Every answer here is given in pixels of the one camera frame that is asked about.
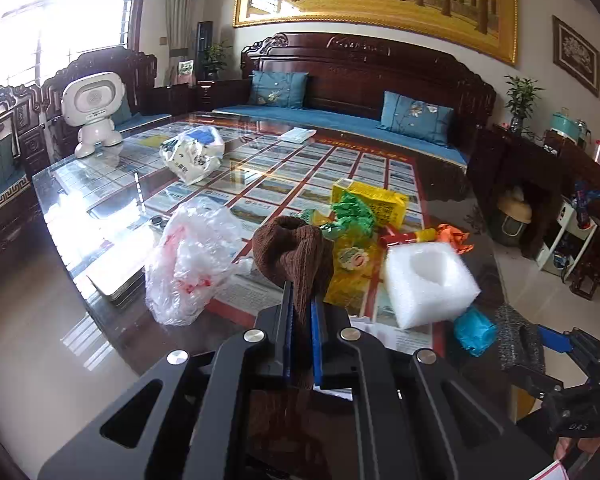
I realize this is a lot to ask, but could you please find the brown knitted sock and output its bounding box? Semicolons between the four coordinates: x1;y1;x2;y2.
252;216;334;332

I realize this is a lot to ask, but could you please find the yellow bread wrapper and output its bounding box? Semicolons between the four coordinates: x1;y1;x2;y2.
325;229;380;316

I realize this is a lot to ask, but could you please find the teal paper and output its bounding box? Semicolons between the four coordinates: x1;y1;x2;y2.
453;306;498;358

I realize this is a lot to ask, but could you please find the clear red-print plastic bag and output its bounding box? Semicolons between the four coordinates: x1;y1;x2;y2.
145;196;252;326

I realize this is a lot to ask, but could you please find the green wrapper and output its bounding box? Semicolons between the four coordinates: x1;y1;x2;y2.
320;191;376;240

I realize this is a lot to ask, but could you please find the white foam block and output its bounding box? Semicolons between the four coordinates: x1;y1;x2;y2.
384;242;480;330

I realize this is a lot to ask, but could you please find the person's right hand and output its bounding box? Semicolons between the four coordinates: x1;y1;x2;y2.
554;436;600;460

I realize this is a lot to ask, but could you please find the white small shelf rack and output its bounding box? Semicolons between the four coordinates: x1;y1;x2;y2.
535;198;600;282

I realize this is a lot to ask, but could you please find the dark wooden coffee table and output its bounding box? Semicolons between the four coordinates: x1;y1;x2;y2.
33;114;505;373

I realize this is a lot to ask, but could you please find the yellow plastic bag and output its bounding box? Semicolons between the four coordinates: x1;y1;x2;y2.
332;179;408;229

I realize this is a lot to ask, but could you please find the red yellow snack wrapper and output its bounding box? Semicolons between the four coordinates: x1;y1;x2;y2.
379;224;437;247

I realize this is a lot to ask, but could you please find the white paper on table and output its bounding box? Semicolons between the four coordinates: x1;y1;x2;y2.
279;127;316;144

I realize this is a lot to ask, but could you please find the orange crumpled paper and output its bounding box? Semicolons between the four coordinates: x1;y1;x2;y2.
436;223;474;256

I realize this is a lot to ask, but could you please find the white printed plastic bag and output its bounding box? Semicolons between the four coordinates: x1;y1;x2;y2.
159;125;225;185

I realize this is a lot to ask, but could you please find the dark wooden side cabinet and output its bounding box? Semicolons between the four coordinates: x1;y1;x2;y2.
467;122;600;302

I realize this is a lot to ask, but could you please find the blue sofa seat mat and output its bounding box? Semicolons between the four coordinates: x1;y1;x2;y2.
213;104;468;167

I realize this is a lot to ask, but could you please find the left blue embroidered cushion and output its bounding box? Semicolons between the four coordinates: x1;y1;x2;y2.
248;70;309;108

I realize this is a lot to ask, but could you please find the blue embroidered cushion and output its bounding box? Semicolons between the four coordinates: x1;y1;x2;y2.
379;91;454;145
248;70;309;108

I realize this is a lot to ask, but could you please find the teal pot on cabinet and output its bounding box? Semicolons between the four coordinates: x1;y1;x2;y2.
550;108;591;148

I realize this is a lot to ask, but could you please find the right blue embroidered cushion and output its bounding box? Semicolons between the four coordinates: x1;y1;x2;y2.
379;91;454;145

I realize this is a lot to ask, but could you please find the dark carved wooden sofa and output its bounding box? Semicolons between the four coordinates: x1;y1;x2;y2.
198;32;496;156

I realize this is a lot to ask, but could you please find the corner potted plant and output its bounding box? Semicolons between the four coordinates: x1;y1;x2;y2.
201;41;232;80

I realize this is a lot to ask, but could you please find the potted plant on cabinet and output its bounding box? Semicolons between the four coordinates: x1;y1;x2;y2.
505;75;544;136

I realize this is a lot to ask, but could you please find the white toy robot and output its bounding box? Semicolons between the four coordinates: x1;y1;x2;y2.
60;72;125;158

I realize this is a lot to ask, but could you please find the small dark framed picture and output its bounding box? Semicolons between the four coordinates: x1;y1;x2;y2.
552;15;600;98

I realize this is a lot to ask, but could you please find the wooden armchair at left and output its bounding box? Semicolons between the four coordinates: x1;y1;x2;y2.
0;45;159;241

